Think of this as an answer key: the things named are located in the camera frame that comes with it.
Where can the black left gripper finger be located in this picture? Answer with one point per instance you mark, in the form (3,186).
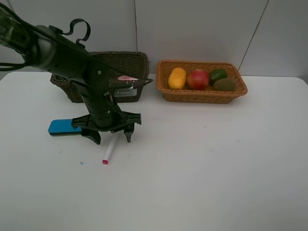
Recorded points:
(92,135)
(128,131)

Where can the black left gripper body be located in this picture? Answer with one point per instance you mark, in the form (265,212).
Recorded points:
(105,115)

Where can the white marker pink caps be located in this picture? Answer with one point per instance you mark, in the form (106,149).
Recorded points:
(110,148)

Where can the blue whiteboard eraser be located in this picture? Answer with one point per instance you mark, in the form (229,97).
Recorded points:
(63,127)

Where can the pink bottle white cap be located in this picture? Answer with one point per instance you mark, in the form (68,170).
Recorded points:
(127,78)

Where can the yellow mango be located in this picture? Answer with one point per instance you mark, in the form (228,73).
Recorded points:
(177,79)

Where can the red apple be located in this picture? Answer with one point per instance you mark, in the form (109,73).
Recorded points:
(198,79)

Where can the green avocado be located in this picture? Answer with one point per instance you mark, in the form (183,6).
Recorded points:
(216,75)

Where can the brown kiwi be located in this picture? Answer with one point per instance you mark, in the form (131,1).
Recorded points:
(225,84)

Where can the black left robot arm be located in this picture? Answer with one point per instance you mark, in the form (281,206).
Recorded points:
(46,48)

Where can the dark brown wicker basket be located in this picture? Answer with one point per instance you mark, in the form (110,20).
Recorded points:
(134,64)

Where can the orange wicker basket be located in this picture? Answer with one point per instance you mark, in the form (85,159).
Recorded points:
(209,95)

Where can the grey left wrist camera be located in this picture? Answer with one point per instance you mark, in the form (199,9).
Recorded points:
(123,89)

